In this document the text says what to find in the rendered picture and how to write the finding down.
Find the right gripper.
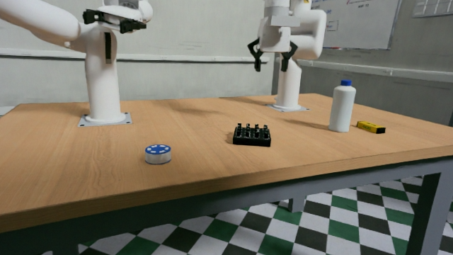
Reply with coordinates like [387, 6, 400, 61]
[83, 2, 147, 34]

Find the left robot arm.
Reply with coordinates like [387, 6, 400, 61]
[263, 0, 326, 111]

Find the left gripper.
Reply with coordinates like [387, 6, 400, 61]
[247, 17, 298, 72]

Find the white plastic bottle with blue cap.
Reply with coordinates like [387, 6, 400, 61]
[328, 80, 356, 132]

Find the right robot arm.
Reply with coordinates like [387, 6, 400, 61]
[0, 0, 153, 124]

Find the short grey cylinder with blue top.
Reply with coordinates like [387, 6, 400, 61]
[145, 144, 171, 165]

